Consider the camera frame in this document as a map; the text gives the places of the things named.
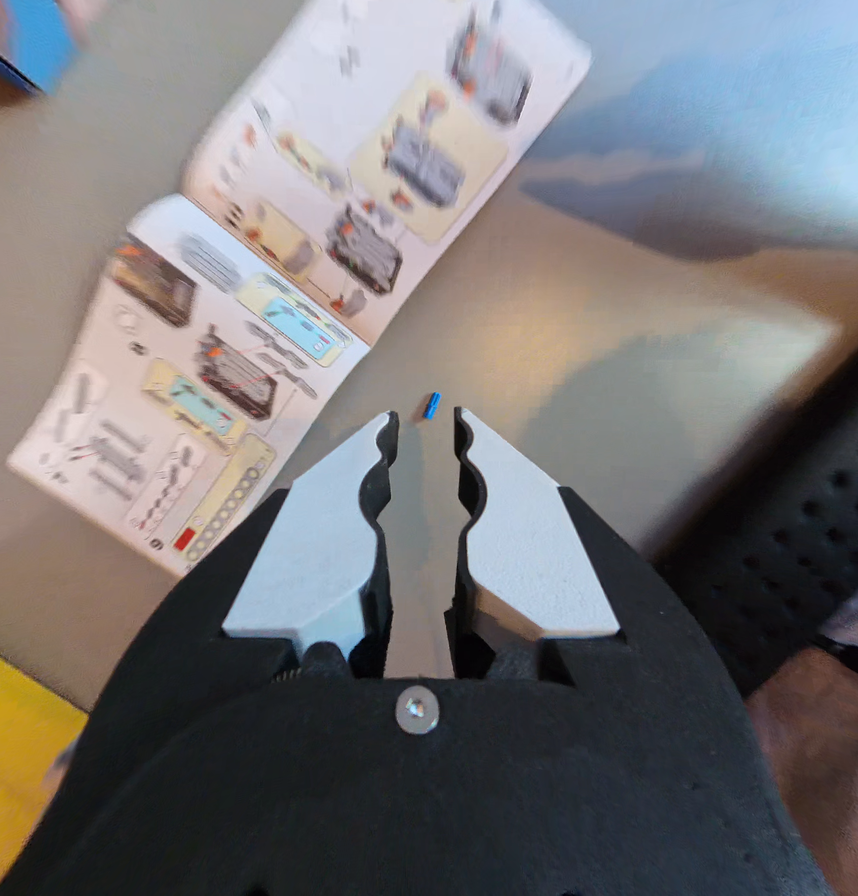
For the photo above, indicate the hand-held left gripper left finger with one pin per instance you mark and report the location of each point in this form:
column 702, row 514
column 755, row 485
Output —
column 310, row 560

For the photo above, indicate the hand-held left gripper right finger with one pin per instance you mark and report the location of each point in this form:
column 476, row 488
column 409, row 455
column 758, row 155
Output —
column 541, row 560

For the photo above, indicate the blue pin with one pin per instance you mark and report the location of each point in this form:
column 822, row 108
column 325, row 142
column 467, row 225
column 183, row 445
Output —
column 432, row 406

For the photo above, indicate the yellow plastic parts bin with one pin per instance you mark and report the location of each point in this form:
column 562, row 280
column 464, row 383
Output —
column 16, row 735

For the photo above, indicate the instruction booklet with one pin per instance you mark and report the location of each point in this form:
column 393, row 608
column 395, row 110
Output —
column 296, row 140

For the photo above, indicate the person's leg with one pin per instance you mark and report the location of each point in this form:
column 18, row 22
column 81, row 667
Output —
column 821, row 770

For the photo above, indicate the blue robot kit box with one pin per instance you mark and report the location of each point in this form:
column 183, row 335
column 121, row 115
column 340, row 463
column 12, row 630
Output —
column 30, row 42

